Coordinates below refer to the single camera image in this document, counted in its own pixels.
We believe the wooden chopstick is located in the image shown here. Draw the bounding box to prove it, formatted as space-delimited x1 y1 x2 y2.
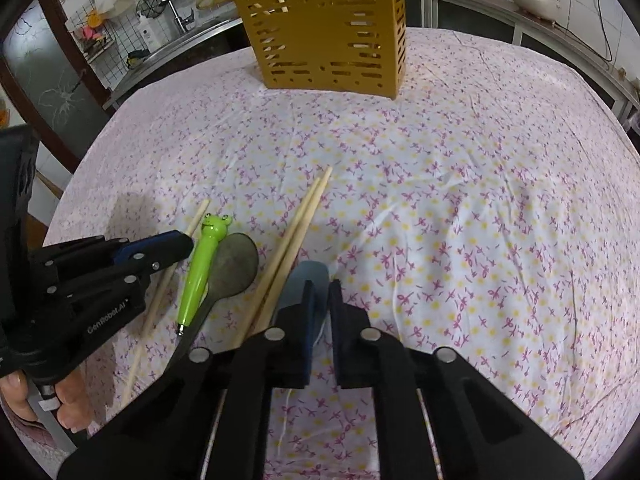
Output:
250 167 333 335
230 178 320 349
120 198 210 408

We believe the dark metal spoon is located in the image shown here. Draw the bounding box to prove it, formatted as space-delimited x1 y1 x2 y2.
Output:
166 233 259 370

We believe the green frog pen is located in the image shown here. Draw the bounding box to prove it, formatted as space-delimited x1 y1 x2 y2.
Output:
177 214 232 337

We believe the person's left hand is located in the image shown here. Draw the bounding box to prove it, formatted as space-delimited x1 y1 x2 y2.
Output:
1 368 93 434

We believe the pink floral tablecloth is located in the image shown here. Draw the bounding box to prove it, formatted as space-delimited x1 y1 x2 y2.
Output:
47 28 639 478

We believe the dark glass door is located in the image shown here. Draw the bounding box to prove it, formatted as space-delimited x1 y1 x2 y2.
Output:
1 0 114 172

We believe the white soap bottle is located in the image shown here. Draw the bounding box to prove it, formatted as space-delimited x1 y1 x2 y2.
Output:
138 14 162 53

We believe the stainless steel sink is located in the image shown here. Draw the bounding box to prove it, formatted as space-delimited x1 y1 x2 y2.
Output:
129 18 242 73

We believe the yellow plastic utensil holder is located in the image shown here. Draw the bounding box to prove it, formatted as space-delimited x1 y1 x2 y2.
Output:
234 0 407 99

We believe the white rice cooker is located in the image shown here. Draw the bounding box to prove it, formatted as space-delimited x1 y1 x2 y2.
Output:
508 0 563 24

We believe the black power cable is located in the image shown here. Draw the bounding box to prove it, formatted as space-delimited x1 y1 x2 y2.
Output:
593 0 615 64

